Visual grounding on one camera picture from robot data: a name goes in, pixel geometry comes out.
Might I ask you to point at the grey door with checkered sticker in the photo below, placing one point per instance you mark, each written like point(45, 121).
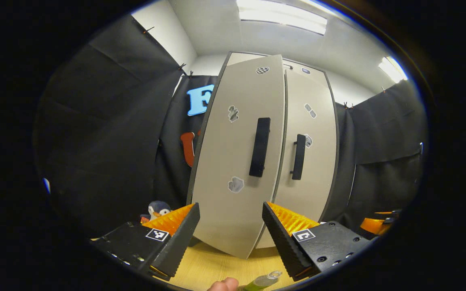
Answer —
point(225, 153)

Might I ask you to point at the grey white cabinet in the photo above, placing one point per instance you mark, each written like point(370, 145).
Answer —
point(249, 58)

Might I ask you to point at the grey cabinet door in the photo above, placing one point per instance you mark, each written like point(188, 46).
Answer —
point(318, 161)

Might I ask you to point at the penguin plush toy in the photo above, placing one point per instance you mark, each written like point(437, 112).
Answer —
point(158, 210)

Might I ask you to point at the green label plastic bottle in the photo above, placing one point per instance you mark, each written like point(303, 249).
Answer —
point(257, 281)

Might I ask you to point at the ceiling light panel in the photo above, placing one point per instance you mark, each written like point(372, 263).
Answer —
point(281, 16)
point(392, 69)

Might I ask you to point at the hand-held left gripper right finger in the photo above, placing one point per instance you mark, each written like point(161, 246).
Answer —
point(283, 242)

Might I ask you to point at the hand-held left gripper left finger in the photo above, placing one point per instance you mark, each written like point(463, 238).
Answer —
point(178, 246)

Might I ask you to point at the small red object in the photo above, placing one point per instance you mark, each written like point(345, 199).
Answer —
point(145, 219)

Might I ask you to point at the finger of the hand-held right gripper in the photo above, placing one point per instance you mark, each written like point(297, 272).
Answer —
point(390, 214)
point(374, 226)

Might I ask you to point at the black backdrop cloth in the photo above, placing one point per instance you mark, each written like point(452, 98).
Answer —
point(103, 141)

